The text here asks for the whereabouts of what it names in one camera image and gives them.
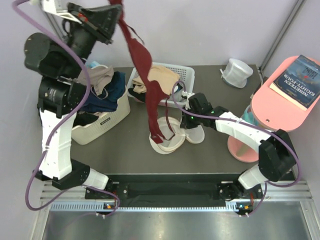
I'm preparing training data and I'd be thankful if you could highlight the beige folded garment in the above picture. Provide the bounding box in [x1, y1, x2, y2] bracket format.
[132, 65, 180, 96]

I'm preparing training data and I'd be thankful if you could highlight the cream laundry hamper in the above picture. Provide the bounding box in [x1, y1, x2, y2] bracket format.
[71, 86, 131, 145]

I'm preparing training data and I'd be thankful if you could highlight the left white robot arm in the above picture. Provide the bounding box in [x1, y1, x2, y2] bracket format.
[24, 3, 122, 199]

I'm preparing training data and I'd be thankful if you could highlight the black white sock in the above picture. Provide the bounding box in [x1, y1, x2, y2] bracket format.
[128, 84, 183, 103]

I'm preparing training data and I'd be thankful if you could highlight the dark blue paperback book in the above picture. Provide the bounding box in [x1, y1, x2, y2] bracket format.
[269, 55, 320, 111]

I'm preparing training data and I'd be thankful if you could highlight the black garment pile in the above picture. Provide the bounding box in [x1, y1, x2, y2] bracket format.
[73, 112, 100, 127]

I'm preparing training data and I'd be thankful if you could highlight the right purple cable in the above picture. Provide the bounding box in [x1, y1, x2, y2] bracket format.
[171, 80, 300, 217]

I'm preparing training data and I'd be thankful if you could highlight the teal item under table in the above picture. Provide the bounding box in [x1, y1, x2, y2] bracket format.
[241, 105, 259, 126]

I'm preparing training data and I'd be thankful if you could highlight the grey garment in basket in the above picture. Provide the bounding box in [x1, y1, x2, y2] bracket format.
[163, 89, 185, 103]

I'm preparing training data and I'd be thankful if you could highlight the white perforated plastic basket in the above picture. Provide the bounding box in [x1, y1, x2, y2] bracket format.
[126, 62, 195, 108]

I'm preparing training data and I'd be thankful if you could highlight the taupe garment on hamper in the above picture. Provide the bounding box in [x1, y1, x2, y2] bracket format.
[87, 65, 114, 96]

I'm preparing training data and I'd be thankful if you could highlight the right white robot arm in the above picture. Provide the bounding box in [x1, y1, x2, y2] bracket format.
[180, 91, 298, 198]

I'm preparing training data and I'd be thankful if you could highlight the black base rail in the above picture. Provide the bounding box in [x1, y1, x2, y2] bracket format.
[84, 173, 263, 208]

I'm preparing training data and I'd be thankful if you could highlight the dark red bra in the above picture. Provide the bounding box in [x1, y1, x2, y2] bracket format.
[118, 10, 169, 144]

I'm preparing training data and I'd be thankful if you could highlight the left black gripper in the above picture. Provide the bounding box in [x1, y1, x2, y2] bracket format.
[61, 2, 122, 80]

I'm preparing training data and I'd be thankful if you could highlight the pink two-tier side table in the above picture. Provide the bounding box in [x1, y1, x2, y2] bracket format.
[227, 55, 320, 163]

